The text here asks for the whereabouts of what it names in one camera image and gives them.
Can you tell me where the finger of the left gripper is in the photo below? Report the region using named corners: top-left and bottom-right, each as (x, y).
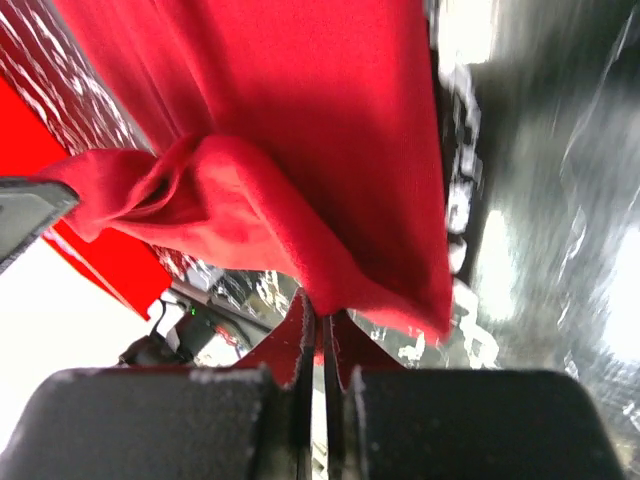
top-left (0, 177), bottom-right (79, 272)

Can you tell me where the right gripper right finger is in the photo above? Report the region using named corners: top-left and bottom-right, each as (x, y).
top-left (321, 310), bottom-right (405, 479)

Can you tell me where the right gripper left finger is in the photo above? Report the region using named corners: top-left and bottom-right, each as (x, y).
top-left (235, 289), bottom-right (315, 479)

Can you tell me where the dark red t shirt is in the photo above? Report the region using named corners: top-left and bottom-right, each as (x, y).
top-left (42, 1), bottom-right (452, 342)

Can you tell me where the red plastic bin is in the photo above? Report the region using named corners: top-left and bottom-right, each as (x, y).
top-left (1, 80), bottom-right (170, 321)

